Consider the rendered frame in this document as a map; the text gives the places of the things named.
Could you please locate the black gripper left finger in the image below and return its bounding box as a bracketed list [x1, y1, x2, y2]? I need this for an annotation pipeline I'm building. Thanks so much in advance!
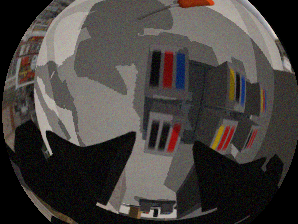
[45, 129, 136, 205]

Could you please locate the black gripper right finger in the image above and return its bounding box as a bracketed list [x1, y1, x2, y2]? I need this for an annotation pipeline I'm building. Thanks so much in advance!
[192, 140, 267, 213]

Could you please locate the orange-handled screwdriver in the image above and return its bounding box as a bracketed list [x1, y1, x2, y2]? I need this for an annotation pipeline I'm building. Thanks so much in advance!
[137, 0, 214, 20]

